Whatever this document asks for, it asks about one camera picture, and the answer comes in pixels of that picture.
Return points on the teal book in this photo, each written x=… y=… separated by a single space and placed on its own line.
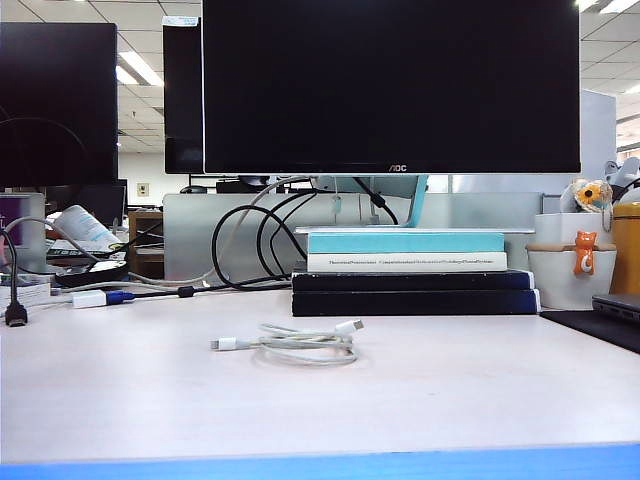
x=400 y=242

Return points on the white book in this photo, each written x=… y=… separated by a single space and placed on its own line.
x=400 y=267

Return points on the black monitor base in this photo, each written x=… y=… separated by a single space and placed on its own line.
x=250 y=186

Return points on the black book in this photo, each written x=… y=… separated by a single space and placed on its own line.
x=400 y=281
x=400 y=303

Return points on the silver teal monitor stand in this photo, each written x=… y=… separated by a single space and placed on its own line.
x=415 y=205

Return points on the large black AOC monitor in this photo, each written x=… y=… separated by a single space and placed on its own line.
x=390 y=85

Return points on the brown wooden shelf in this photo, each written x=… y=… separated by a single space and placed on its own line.
x=145 y=240

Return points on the black desktop monitor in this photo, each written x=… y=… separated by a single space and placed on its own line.
x=55 y=100
x=182 y=100

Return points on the small dark monitor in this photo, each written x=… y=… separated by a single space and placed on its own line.
x=100 y=200

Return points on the white square container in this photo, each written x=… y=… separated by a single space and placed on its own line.
x=550 y=227

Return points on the black rounded device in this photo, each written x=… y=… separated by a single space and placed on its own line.
x=90 y=274

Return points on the white rolled booklet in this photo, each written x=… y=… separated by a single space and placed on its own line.
x=85 y=225

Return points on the white pot with wooden rim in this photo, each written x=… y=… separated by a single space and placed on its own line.
x=555 y=280

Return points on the white video adapter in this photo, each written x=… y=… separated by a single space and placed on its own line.
x=89 y=299

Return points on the printed magazine stack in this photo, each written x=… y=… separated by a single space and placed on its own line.
x=75 y=250

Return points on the ceiling light panel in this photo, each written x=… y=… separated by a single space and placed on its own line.
x=620 y=5
x=140 y=67

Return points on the white blue label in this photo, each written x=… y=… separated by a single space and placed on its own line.
x=181 y=20

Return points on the orange cat figurine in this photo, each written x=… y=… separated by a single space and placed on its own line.
x=584 y=255

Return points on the sunflower plush toy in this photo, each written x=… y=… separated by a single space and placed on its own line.
x=592 y=192

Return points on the black desk mat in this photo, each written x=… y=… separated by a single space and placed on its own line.
x=590 y=325

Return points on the white printed box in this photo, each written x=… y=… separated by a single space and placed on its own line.
x=35 y=295

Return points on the white office partition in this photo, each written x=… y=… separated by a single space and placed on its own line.
x=597 y=140

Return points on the grey laptop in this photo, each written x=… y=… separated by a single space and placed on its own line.
x=617 y=304

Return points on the yellow canister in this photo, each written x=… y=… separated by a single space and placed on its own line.
x=627 y=250

